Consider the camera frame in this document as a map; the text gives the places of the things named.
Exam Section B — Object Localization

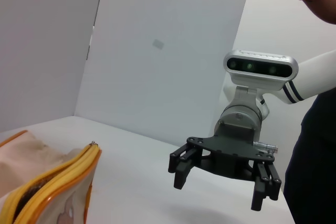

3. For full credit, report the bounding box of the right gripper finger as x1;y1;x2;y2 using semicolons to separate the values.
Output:
167;142;203;190
249;161;282;211

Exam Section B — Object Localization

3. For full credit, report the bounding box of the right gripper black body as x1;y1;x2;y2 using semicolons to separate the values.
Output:
185;121;276;182

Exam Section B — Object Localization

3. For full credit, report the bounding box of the beige food bag orange trim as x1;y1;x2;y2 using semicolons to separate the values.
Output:
0;129;102;224

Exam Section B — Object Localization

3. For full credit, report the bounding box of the person's bare forearm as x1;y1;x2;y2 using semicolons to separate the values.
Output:
312;0;336;25

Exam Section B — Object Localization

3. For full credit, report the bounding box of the person in dark clothes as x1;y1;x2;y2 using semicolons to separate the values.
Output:
283;87;336;224

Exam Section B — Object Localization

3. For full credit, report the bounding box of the right gripper cable connector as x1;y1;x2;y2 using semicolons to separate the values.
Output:
253;141;274;155

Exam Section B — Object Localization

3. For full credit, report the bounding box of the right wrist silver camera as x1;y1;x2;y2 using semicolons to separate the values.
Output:
223;49;299;91

